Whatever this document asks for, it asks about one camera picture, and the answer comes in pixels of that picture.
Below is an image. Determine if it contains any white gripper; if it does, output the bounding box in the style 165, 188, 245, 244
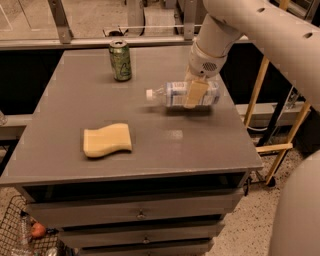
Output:
184, 43, 227, 109

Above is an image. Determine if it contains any blue label plastic bottle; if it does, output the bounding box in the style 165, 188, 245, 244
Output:
145, 81, 220, 108

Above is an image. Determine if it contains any green soda can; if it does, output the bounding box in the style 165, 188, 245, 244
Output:
109, 40, 132, 81

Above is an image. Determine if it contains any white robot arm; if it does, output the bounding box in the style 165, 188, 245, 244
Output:
187, 0, 320, 256

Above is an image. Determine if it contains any clear bottle in basket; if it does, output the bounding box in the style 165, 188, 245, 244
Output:
19, 212, 31, 246

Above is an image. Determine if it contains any yellow sponge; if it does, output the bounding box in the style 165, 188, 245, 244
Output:
83, 123, 132, 158

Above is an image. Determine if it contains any grey drawer cabinet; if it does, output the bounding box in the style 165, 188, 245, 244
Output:
1, 46, 262, 256

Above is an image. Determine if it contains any orange fruit in basket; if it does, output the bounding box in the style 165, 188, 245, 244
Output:
31, 222, 46, 238

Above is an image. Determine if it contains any wooden easel frame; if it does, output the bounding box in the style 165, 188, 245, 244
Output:
244, 56, 311, 187

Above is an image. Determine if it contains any metal railing frame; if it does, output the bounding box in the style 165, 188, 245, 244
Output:
0, 0, 207, 50

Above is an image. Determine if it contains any black wire basket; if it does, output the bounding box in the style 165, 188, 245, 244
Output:
0, 195, 67, 256

